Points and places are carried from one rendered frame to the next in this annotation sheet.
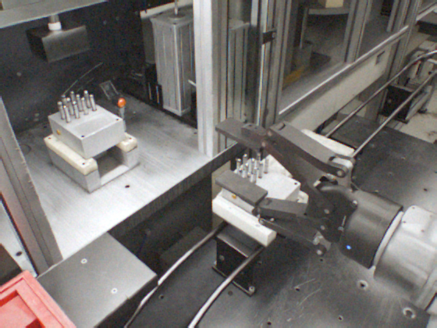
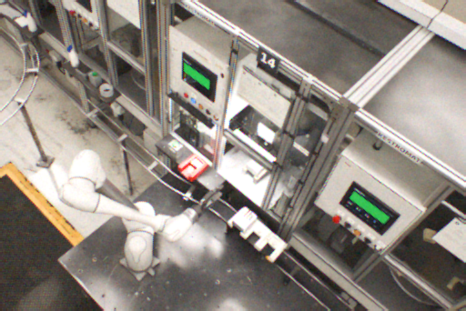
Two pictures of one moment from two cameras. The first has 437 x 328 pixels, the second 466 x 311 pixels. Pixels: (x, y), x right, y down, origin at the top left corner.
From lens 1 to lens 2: 2.24 m
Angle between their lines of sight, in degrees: 55
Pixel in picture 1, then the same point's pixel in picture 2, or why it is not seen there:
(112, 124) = (255, 170)
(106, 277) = (211, 181)
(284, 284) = (228, 244)
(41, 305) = (199, 168)
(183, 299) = (224, 213)
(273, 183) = (244, 221)
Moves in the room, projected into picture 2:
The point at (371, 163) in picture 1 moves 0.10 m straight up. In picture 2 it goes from (299, 298) to (304, 293)
